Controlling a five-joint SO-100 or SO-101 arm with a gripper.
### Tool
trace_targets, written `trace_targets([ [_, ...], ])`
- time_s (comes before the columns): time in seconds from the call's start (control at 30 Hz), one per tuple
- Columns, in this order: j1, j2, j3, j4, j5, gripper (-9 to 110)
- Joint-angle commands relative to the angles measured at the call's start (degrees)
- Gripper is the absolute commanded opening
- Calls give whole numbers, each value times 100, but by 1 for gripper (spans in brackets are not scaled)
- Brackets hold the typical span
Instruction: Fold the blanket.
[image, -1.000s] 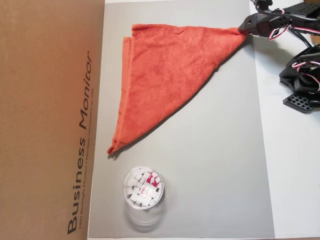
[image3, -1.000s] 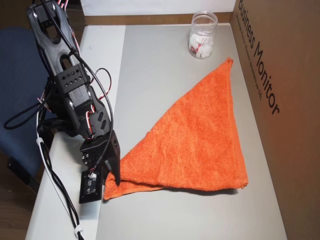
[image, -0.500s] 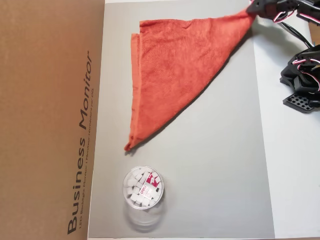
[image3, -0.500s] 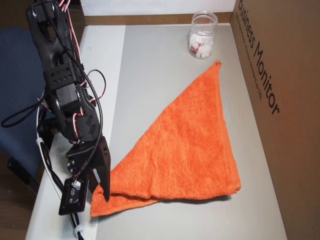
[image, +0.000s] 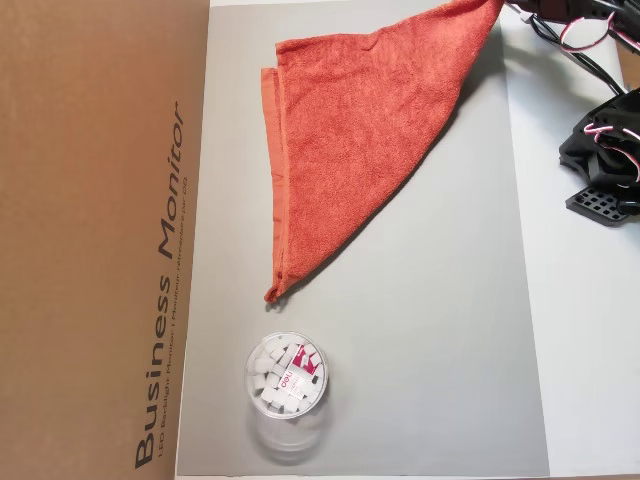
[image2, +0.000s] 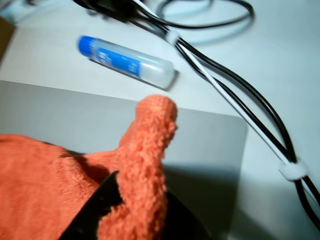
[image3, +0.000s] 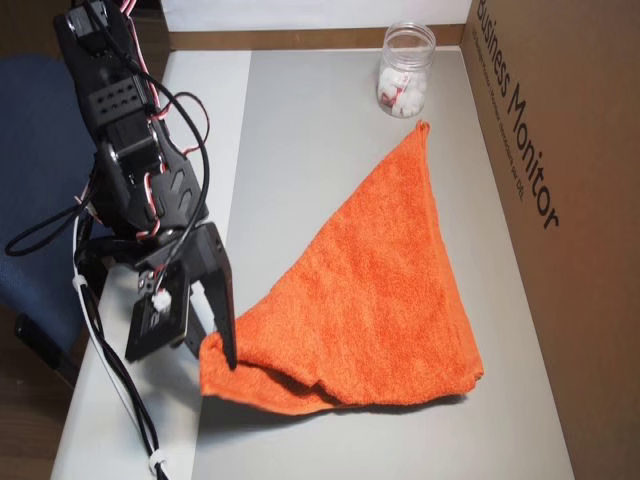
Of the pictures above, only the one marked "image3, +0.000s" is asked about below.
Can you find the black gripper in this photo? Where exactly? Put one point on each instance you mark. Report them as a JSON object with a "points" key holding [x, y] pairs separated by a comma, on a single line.
{"points": [[214, 261]]}

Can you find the orange terry towel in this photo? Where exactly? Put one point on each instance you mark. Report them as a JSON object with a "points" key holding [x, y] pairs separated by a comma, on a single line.
{"points": [[380, 300]]}

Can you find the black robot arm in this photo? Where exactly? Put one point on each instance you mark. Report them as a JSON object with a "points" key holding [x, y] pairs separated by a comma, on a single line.
{"points": [[120, 100]]}

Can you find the grey table mat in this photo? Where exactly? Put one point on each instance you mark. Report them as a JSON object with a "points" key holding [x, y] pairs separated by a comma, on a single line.
{"points": [[325, 440]]}

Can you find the blue office chair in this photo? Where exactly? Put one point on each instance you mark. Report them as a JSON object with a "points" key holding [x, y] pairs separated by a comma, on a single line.
{"points": [[30, 175]]}

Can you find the clear plastic jar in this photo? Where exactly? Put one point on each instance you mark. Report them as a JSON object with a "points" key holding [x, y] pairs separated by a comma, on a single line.
{"points": [[405, 55]]}

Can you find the cardboard box Business Monitor print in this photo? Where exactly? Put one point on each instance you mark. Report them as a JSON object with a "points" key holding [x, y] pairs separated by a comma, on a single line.
{"points": [[575, 200]]}

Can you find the black square wrist camera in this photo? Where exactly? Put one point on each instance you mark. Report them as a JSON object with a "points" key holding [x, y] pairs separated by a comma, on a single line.
{"points": [[152, 325]]}

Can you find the brown wooden back rail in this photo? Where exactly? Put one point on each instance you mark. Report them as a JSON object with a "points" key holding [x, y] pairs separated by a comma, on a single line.
{"points": [[300, 39]]}

